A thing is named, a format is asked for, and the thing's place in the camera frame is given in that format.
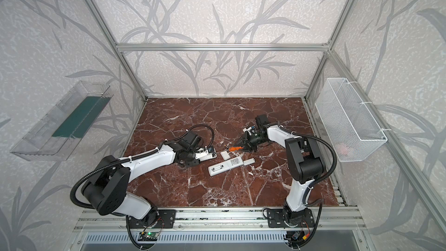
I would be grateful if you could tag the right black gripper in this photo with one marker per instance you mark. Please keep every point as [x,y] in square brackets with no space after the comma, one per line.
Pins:
[248,142]

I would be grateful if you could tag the orange handled screwdriver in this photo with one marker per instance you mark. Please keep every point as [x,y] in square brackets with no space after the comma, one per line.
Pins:
[234,148]

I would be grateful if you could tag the white battery cover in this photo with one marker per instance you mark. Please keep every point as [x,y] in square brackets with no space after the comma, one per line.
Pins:
[248,162]

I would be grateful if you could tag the long white remote control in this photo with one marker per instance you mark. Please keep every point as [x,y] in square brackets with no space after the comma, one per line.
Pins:
[225,166]

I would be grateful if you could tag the short remote white cover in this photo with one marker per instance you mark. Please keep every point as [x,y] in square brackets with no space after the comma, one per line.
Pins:
[225,155]

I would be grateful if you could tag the short white remote control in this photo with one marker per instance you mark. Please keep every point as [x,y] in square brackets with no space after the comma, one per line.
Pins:
[207,157]

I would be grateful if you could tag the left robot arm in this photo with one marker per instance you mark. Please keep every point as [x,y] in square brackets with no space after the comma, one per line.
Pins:
[105,188]

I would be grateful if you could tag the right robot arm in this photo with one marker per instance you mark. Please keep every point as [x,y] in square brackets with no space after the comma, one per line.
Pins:
[311,160]

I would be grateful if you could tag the left circuit board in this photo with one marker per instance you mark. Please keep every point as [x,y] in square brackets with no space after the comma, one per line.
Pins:
[148,236]

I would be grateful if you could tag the pink object in basket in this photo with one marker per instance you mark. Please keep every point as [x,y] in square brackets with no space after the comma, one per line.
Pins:
[343,149]

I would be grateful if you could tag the right connector wiring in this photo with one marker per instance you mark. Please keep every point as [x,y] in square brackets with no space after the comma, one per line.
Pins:
[299,237]

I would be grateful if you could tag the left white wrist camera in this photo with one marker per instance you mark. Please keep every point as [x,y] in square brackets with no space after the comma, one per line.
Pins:
[204,151]

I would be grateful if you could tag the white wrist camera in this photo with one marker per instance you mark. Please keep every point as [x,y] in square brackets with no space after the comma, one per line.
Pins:
[204,151]
[250,132]

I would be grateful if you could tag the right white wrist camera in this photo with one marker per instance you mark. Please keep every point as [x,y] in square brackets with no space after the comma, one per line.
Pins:
[250,132]

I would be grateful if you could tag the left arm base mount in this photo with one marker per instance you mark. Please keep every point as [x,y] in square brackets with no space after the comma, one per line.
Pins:
[164,218]

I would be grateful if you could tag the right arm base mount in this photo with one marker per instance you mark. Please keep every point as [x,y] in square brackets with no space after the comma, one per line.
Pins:
[283,218]

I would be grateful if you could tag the white wire mesh basket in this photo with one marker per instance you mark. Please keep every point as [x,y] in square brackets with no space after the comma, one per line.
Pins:
[347,119]

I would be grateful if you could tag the clear plastic wall bin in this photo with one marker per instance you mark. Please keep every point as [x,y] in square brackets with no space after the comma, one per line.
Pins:
[58,133]

